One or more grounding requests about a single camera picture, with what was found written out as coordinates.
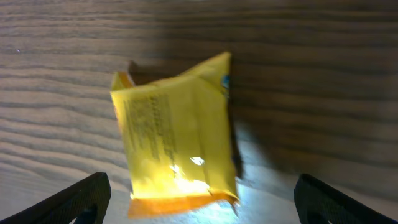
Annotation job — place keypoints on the small yellow snack packet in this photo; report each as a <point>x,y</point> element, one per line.
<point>177,139</point>

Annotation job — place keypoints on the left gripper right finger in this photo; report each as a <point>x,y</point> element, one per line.
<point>318,203</point>

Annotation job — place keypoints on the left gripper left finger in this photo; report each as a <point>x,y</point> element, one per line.
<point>83,202</point>

